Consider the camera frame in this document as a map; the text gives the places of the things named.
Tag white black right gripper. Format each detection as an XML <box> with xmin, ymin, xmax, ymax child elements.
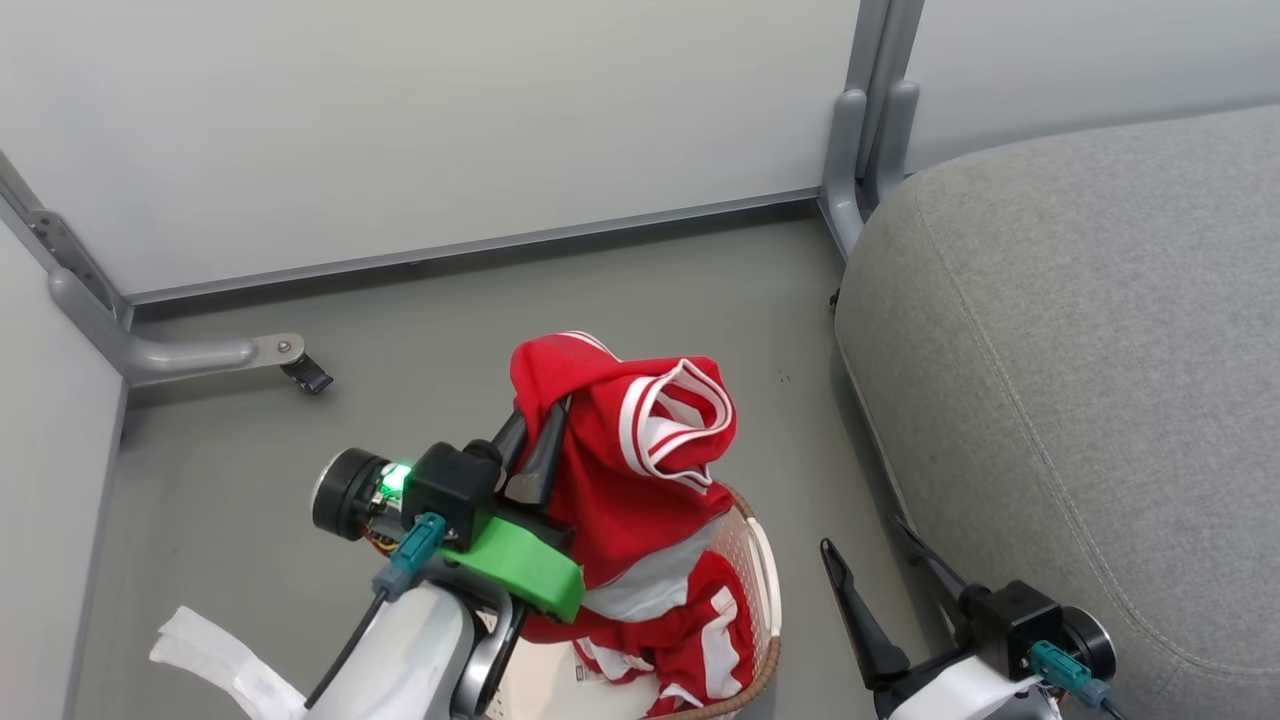
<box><xmin>820</xmin><ymin>515</ymin><xmax>1061</xmax><ymax>720</ymax></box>

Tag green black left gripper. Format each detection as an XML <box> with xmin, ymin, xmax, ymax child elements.
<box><xmin>438</xmin><ymin>396</ymin><xmax>587</xmax><ymax>623</ymax></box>

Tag red white striped sports garment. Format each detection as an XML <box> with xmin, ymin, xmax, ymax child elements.
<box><xmin>508</xmin><ymin>330</ymin><xmax>767</xmax><ymax>717</ymax></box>

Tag cream perforated laundry basket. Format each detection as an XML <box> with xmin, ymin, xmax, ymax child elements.
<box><xmin>495</xmin><ymin>485</ymin><xmax>783</xmax><ymax>720</ymax></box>

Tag black partition leg foot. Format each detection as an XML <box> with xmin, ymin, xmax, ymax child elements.
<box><xmin>280</xmin><ymin>355</ymin><xmax>335</xmax><ymax>397</ymax></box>

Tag paper label with barcode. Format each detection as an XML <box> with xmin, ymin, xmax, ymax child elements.
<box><xmin>572</xmin><ymin>650</ymin><xmax>623</xmax><ymax>689</ymax></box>

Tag grey fabric sofa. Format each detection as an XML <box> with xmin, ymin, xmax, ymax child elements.
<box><xmin>833</xmin><ymin>105</ymin><xmax>1280</xmax><ymax>720</ymax></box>

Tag grey partition support leg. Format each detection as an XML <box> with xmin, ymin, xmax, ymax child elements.
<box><xmin>48</xmin><ymin>268</ymin><xmax>306</xmax><ymax>388</ymax></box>

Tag white crumpled wrap strip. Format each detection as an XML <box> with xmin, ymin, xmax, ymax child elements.
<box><xmin>150</xmin><ymin>605</ymin><xmax>306</xmax><ymax>720</ymax></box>

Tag black left cable teal plug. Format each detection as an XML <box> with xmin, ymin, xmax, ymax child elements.
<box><xmin>305</xmin><ymin>513</ymin><xmax>448</xmax><ymax>711</ymax></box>

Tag black cable teal plug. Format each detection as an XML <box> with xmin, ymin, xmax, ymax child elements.
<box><xmin>1030</xmin><ymin>640</ymin><xmax>1126</xmax><ymax>720</ymax></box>
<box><xmin>305</xmin><ymin>513</ymin><xmax>448</xmax><ymax>711</ymax></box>

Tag black right cable teal plug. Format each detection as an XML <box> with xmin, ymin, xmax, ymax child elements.
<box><xmin>1030</xmin><ymin>640</ymin><xmax>1126</xmax><ymax>720</ymax></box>

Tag grey partition base rail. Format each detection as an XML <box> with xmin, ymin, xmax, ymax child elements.
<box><xmin>128</xmin><ymin>188</ymin><xmax>823</xmax><ymax>307</ymax></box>

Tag grey partition corner post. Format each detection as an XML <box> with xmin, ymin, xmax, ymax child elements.
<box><xmin>818</xmin><ymin>0</ymin><xmax>926</xmax><ymax>263</ymax></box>

